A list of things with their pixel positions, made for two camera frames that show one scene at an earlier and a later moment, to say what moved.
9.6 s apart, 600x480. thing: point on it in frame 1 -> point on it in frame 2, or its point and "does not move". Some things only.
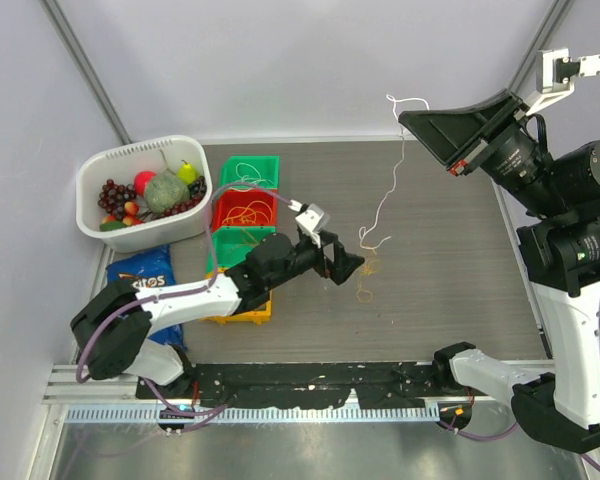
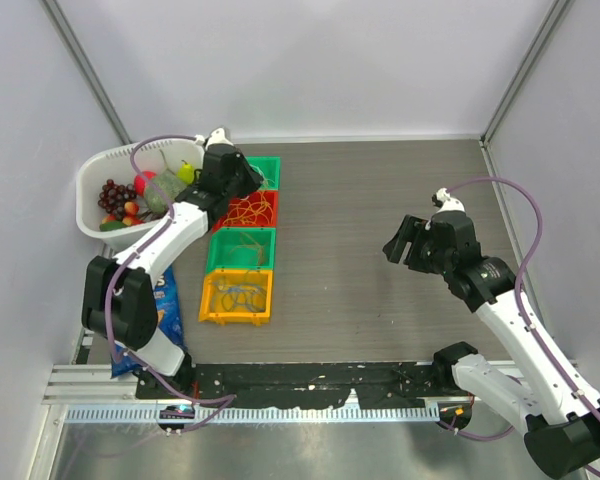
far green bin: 262,170 does not move
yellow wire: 367,271 -> 246,213
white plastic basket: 123,164 does not move
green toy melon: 162,192 does not move
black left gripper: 343,264 -> 253,179
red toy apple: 141,178 does not move
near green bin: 227,245 does not move
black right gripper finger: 445,131 -> 395,248
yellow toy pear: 187,173 does not move
